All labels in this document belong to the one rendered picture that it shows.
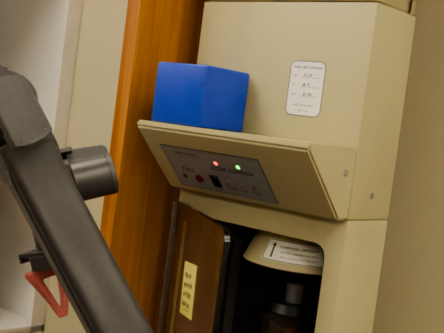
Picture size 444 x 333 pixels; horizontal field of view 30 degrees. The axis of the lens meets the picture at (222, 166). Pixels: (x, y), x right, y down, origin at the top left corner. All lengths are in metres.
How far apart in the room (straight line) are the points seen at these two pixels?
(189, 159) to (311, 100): 0.20
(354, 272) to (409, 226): 0.42
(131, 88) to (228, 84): 0.18
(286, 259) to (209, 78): 0.29
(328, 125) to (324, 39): 0.12
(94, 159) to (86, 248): 0.34
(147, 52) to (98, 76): 0.85
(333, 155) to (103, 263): 0.39
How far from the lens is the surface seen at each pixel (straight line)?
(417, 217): 1.59
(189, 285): 1.20
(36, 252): 1.15
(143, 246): 1.38
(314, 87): 1.19
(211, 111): 1.20
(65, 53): 2.23
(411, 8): 1.25
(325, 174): 1.09
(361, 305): 1.23
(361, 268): 1.21
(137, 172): 1.34
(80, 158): 1.17
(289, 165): 1.09
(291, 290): 1.31
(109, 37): 2.17
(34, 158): 0.82
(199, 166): 1.23
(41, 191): 0.82
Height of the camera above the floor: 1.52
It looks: 3 degrees down
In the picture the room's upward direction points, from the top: 7 degrees clockwise
